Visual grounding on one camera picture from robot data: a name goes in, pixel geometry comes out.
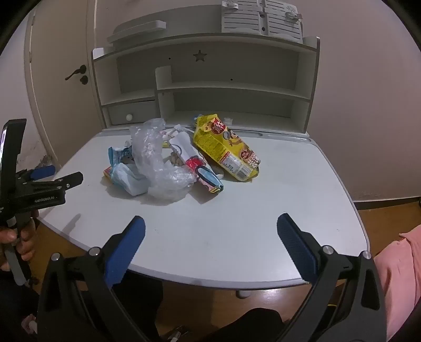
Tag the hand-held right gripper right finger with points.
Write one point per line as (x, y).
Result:
(297, 246)

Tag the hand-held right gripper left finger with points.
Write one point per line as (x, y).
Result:
(126, 250)

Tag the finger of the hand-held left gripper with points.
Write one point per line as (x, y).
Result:
(70, 180)
(44, 171)

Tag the white cup with red lid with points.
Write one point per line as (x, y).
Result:
(182, 146)

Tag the person's left hand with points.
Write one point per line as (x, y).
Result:
(26, 243)

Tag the small yellow packet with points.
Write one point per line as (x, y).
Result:
(107, 172)

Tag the blue wrapper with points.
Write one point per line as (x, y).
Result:
(115, 154)

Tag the clear plastic bag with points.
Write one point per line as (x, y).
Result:
(154, 164)

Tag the white hutch drawer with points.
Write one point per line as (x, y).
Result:
(138, 111)

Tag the pink cloth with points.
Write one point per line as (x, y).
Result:
(401, 273)

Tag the pink and blue printed packet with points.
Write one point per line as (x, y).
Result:
(207, 177)

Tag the white plastic wrapper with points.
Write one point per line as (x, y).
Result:
(171, 131)

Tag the yellow snack bag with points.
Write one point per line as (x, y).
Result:
(227, 148)

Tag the cream door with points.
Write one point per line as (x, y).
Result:
(59, 42)

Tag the white desk hutch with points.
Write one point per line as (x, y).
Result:
(213, 65)

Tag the grey slatted board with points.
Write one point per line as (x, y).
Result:
(250, 19)

